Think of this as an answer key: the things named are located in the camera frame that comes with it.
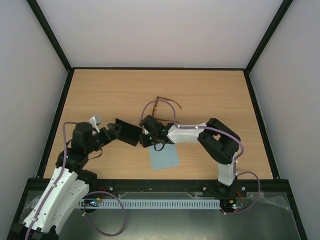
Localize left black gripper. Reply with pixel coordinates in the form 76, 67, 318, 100
86, 123, 123, 154

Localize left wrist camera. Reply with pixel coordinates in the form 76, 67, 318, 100
88, 114, 101, 133

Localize black glasses case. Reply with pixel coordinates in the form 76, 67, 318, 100
115, 118, 143, 147

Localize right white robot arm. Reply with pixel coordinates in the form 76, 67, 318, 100
139, 115, 244, 196

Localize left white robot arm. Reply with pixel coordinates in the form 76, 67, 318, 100
7, 122, 121, 240

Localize blue cleaning cloth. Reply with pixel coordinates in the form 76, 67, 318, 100
148, 144, 180, 170

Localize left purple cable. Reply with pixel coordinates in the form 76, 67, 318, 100
23, 121, 126, 240

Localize white slotted cable duct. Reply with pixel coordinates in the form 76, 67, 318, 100
76, 199, 221, 210

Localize brown tortoiseshell sunglasses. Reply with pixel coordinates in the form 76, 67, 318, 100
151, 95, 182, 123

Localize black aluminium frame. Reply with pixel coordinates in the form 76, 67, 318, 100
7, 0, 307, 240

